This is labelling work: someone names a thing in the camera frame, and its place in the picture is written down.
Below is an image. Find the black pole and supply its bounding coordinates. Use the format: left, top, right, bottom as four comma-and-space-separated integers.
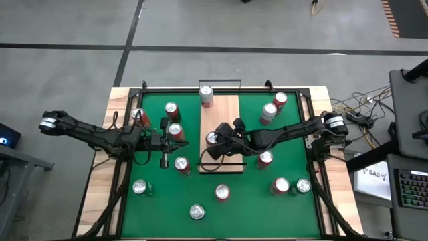
403, 58, 428, 83

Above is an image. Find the black stand leg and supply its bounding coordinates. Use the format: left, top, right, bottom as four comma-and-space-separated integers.
346, 139, 399, 173

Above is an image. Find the yellow floor cable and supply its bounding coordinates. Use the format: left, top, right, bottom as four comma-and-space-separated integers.
362, 125, 377, 150

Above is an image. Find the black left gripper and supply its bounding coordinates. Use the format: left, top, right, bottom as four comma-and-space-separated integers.
144, 117, 189, 169

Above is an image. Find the dark red black soda can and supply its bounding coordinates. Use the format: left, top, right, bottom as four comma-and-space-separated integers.
164, 101, 182, 124

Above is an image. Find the backlit black keyboard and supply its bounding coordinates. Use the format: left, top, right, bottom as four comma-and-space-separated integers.
393, 168, 428, 212

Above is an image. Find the grey keyboard tray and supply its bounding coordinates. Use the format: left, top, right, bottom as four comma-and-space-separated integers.
387, 153, 428, 241

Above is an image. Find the black power strip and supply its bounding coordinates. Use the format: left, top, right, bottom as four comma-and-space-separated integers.
346, 112, 370, 127

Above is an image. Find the yellow cable with plug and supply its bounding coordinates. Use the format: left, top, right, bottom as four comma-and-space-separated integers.
310, 0, 327, 17

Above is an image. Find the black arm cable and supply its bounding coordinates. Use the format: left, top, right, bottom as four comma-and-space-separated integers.
199, 146, 225, 173
132, 147, 153, 167

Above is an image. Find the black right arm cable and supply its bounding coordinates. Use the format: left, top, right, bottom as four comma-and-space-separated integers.
199, 146, 225, 173

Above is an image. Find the white paper sign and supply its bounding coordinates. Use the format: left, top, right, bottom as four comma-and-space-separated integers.
353, 160, 392, 202

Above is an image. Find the green table mat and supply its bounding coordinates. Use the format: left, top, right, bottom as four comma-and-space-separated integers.
120, 92, 322, 239

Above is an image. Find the wooden shelf with black frame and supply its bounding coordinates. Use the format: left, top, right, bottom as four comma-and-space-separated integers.
196, 78, 248, 175

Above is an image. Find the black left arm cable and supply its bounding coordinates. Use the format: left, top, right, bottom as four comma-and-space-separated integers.
132, 147, 153, 167

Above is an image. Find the black box with blue light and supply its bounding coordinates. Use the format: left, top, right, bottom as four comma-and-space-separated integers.
0, 122, 21, 150

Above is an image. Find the grey side table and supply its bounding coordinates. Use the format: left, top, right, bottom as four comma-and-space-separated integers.
389, 68, 428, 161

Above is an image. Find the red strawberry Fanta can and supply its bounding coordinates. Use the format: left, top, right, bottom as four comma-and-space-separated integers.
205, 130, 219, 147
168, 122, 186, 141
272, 91, 289, 115
214, 183, 231, 203

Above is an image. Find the white and red soda can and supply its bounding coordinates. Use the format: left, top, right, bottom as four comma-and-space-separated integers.
199, 84, 215, 109
259, 102, 278, 126

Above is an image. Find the grey metal stand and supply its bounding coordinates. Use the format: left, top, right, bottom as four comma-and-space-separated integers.
0, 143, 56, 240

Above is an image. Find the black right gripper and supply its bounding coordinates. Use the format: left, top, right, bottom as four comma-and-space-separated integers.
206, 117, 257, 161

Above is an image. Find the black mat with striped edge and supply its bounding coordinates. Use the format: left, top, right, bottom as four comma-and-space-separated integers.
381, 0, 428, 39

